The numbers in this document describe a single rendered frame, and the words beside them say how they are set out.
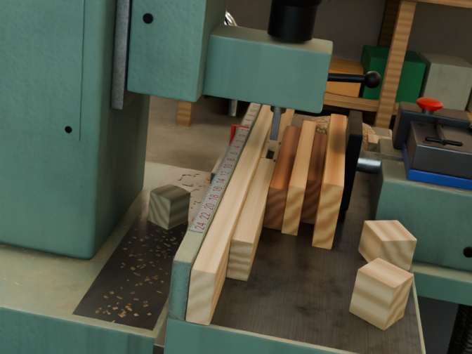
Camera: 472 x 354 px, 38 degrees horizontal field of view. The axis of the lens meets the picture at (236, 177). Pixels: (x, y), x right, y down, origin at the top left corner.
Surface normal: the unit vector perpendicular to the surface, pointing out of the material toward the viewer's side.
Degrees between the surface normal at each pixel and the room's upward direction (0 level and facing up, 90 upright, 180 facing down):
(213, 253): 0
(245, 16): 90
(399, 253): 90
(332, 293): 0
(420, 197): 90
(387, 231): 0
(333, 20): 90
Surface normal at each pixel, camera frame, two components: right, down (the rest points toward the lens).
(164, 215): -0.59, 0.25
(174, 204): 0.80, 0.33
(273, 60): -0.15, 0.37
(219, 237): 0.12, -0.91
